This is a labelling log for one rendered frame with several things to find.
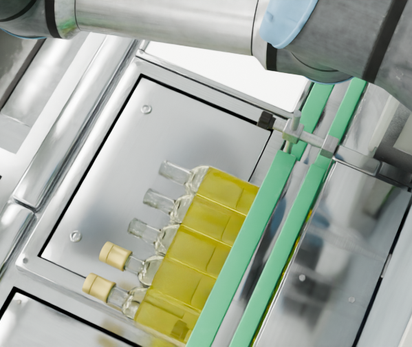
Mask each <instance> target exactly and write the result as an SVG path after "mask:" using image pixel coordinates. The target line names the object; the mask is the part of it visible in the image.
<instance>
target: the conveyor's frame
mask: <svg viewBox="0 0 412 347"><path fill-rule="evenodd" d="M389 95H390V94H389V93H388V92H387V91H386V90H384V89H382V88H381V87H379V86H377V85H374V84H372V83H370V84H369V87H368V88H367V91H366V93H365V95H364V98H363V100H362V102H361V104H360V107H359V108H358V111H357V113H356V116H355V118H354V121H353V123H352V124H351V127H350V129H349V132H348V134H347V136H346V139H345V141H344V143H343V146H344V147H347V148H350V149H352V150H354V151H357V152H359V153H361V154H364V155H366V156H368V157H371V158H373V156H374V154H375V152H376V149H377V147H374V149H373V151H369V150H368V149H367V148H368V145H369V142H370V140H371V137H372V136H373V133H374V130H375V128H376V125H377V124H378V121H379V119H380V116H381V114H382V111H383V109H384V107H385V105H386V103H387V100H388V97H389ZM374 159H376V158H374ZM376 160H378V159H376ZM378 161H380V166H379V168H378V171H377V173H376V176H375V178H374V177H372V176H369V175H367V174H365V173H363V172H360V171H357V170H355V169H352V168H351V167H348V166H346V165H343V164H341V163H339V162H336V164H335V163H334V164H333V166H332V168H331V171H330V173H329V175H328V177H327V180H326V182H325V184H324V186H323V189H322V191H321V194H320V196H319V197H318V200H317V202H316V205H315V207H314V210H313V212H312V214H311V216H310V218H309V220H308V223H307V225H306V228H305V230H304V232H303V234H302V236H301V239H300V241H299V244H298V246H297V248H296V250H295V252H294V255H293V257H292V259H291V262H290V264H289V266H288V269H287V271H286V273H285V275H284V277H283V280H282V282H281V285H280V287H279V289H278V291H277V293H276V296H275V298H274V301H273V303H272V305H271V307H270V310H269V311H268V314H267V316H266V319H265V321H264V323H263V326H262V327H261V330H260V332H259V335H258V337H257V339H256V342H255V343H254V346H253V347H352V346H353V343H354V340H355V338H356V335H357V333H358V330H359V328H360V325H361V323H362V320H363V317H364V315H365V312H366V310H367V307H368V305H369V302H370V299H371V296H372V295H373V292H374V289H375V287H376V284H377V282H378V280H379V281H382V279H383V277H384V274H385V273H386V270H387V267H388V265H389V262H390V260H391V257H392V254H389V251H390V248H391V245H392V244H393V241H394V238H395V235H396V233H397V231H398V228H399V226H400V223H401V221H402V218H403V215H404V212H405V210H406V207H407V205H408V203H409V200H410V197H411V194H412V193H410V192H408V191H407V190H408V188H409V187H407V186H405V185H402V184H400V183H399V182H396V181H393V180H391V179H388V178H385V177H384V176H381V175H379V172H380V169H381V167H382V164H383V162H382V161H381V160H378Z"/></svg>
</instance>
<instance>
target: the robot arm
mask: <svg viewBox="0 0 412 347"><path fill-rule="evenodd" d="M0 28H1V29H2V30H3V31H5V32H7V33H8V34H11V35H13V36H16V37H19V38H22V39H44V38H47V37H49V38H54V39H63V40H71V39H73V38H74V37H75V36H76V35H77V34H79V33H80V32H82V31H85V32H93V33H99V34H107V35H112V36H121V37H126V38H131V39H139V40H145V41H153V42H158V43H167V44H172V45H181V46H186V47H190V48H199V49H205V50H213V51H218V52H227V53H232V54H240V55H246V56H253V57H255V58H256V59H257V60H258V62H260V64H261V65H262V67H263V68H264V70H267V71H272V72H280V73H285V74H293V75H298V76H304V77H305V78H306V79H308V80H310V81H312V82H315V83H319V84H323V85H335V84H339V83H344V82H346V81H349V80H351V79H353V78H354V77H356V78H359V79H361V80H364V81H367V82H369V83H372V84H374V85H377V86H379V87H381V88H382V89H384V90H386V91H387V92H388V93H389V94H390V95H392V96H393V97H394V98H395V99H397V100H398V101H399V102H400V103H402V104H403V105H404V106H405V107H406V108H407V109H409V110H410V111H411V112H412V0H0Z"/></svg>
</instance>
